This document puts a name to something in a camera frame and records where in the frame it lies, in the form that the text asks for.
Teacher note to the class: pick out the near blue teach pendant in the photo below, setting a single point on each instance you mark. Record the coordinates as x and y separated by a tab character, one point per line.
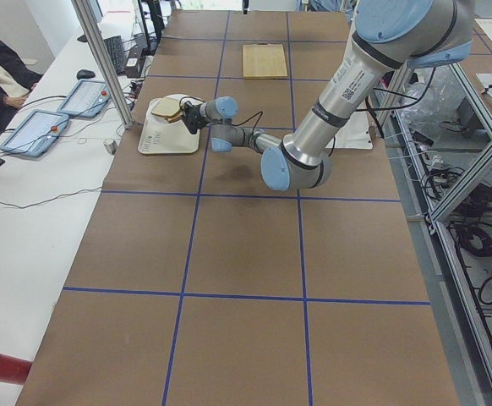
35	135

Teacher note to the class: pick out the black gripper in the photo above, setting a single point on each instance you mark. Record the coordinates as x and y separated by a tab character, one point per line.
194	112

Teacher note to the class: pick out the aluminium side frame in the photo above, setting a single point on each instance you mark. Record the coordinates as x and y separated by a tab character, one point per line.
437	125

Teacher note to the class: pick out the cream bear serving tray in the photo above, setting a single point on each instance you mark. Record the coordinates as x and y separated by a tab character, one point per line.
161	137

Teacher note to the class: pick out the far blue teach pendant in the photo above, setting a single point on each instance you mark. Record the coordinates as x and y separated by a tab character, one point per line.
86	99

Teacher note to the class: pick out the aluminium frame post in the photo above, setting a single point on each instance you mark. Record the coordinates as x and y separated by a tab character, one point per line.
98	49

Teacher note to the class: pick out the bread slice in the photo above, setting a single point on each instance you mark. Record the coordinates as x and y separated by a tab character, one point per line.
168	109

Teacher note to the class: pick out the black keyboard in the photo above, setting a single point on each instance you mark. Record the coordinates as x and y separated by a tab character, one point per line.
115	50

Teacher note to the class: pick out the seated person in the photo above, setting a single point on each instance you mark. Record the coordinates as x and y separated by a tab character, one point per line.
17	81

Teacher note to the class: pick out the wooden cutting board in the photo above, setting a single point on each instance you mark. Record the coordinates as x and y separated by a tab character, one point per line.
264	61

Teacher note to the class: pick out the blue teach pendant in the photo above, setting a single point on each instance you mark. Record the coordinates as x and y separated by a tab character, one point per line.
35	135
86	99

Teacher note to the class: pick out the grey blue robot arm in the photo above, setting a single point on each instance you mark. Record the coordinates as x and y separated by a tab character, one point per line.
385	35

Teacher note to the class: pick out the small metal cylinder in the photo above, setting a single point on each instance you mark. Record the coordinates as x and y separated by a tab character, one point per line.
111	146

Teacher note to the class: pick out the black computer mouse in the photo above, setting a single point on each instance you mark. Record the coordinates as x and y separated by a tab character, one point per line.
85	74

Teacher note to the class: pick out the red cylinder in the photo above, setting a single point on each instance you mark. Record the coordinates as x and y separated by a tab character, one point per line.
14	370

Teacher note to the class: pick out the white sheet under arm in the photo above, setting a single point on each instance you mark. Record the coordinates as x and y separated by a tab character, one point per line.
354	135

